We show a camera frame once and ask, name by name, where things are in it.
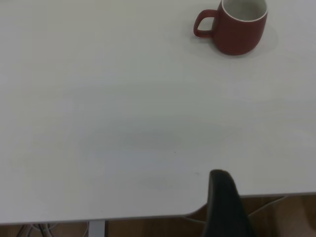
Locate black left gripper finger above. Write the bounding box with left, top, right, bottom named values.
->
left=202, top=169, right=257, bottom=237

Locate red ceramic mug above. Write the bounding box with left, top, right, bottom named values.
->
left=193, top=0, right=269, bottom=56

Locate white table leg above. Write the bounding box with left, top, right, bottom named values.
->
left=88, top=220, right=107, bottom=237

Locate white cable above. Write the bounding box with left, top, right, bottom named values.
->
left=246, top=196, right=288, bottom=218

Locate grey cable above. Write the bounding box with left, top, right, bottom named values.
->
left=18, top=223, right=59, bottom=237

